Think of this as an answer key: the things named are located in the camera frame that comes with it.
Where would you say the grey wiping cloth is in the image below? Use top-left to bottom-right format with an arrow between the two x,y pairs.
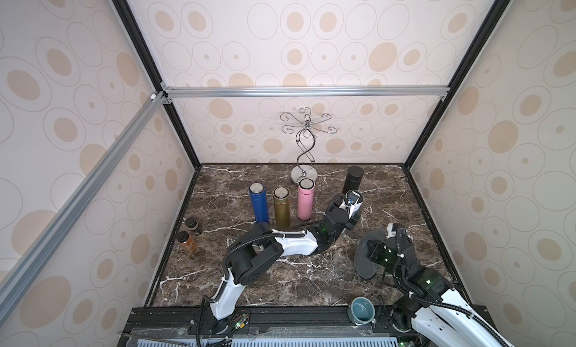
354,230 -> 386,280

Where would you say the amber spice jar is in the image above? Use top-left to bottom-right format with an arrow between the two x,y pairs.
175,231 -> 198,253

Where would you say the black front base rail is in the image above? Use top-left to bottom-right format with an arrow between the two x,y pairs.
118,305 -> 505,347

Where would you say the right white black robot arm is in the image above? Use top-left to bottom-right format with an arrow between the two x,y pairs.
357,224 -> 512,346

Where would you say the black thermos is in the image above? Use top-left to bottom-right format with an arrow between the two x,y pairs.
342,166 -> 364,195

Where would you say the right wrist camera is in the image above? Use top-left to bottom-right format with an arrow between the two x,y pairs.
385,223 -> 407,247

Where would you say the blue thermos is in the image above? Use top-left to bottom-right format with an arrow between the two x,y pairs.
248,182 -> 270,223

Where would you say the left diagonal aluminium rail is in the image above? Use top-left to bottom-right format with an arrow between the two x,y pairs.
1,91 -> 167,324

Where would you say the silver wire cup stand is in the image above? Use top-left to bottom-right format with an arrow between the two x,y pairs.
280,106 -> 338,184

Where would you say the white thermos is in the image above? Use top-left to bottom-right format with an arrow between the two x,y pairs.
344,190 -> 364,219

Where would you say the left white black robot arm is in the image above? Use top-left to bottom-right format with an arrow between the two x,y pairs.
209,190 -> 364,321

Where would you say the gold thermos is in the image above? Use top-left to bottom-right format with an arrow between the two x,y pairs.
272,187 -> 291,229

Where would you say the horizontal aluminium rail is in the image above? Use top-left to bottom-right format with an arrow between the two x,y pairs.
166,85 -> 450,98

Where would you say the pink thermos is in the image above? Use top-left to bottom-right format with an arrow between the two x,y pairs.
297,178 -> 315,220

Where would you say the dark capped spice jar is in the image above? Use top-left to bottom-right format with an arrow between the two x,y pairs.
184,216 -> 203,235

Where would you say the teal ceramic mug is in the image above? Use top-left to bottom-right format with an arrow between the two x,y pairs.
346,297 -> 376,326

